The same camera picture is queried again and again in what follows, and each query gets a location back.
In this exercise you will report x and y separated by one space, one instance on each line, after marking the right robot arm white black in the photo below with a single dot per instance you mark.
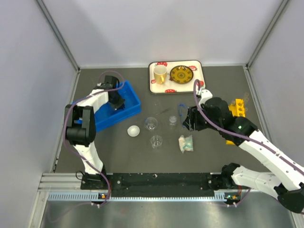
284 182

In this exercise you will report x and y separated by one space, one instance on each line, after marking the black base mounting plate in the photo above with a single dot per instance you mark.
159 184

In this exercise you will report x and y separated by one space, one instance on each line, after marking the blue plastic compartment bin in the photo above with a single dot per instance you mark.
106 116

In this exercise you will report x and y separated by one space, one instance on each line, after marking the clear glass beaker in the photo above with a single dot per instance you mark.
156 141

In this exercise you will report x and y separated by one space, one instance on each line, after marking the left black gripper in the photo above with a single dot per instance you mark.
120 104

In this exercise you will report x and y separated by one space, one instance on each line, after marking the blue frame safety goggles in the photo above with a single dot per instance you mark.
182 111

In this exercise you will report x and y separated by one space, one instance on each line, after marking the yellow black patterned plate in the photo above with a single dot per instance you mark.
181 74

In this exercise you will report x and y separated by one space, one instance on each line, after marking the yellow test tube rack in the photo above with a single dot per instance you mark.
238 110

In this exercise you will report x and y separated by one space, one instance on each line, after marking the yellow ceramic mug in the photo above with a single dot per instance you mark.
160 74

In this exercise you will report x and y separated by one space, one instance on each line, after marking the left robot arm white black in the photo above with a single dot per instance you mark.
80 127

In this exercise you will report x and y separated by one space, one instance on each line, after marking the small glass beaker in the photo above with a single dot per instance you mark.
172 122

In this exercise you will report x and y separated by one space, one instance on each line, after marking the plastic bag with gloves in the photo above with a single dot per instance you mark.
185 143

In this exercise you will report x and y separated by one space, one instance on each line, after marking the white round dish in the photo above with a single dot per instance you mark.
133 131

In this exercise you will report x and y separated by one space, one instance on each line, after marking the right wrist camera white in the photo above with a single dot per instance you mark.
203 95

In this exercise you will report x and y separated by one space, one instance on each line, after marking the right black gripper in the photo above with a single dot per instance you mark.
192 119

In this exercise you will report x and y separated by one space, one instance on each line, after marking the strawberry pattern white tray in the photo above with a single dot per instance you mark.
170 86

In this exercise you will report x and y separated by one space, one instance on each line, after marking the round glass flask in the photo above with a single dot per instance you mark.
150 124

